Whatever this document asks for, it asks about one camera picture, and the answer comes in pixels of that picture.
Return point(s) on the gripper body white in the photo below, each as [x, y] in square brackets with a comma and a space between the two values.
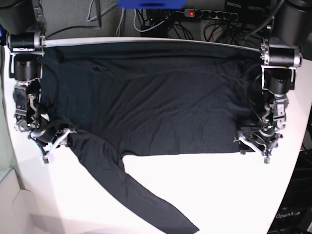
[48, 150]
[261, 142]

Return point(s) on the dark navy long-sleeve T-shirt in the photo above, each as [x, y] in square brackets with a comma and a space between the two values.
[147, 99]

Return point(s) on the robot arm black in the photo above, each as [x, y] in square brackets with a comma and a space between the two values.
[288, 26]
[23, 28]

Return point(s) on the black OpenArm control box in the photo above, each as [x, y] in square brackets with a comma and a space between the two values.
[294, 215]

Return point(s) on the black power strip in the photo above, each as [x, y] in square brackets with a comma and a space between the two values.
[210, 14]

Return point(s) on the blue plastic box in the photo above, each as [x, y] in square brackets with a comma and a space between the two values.
[151, 4]

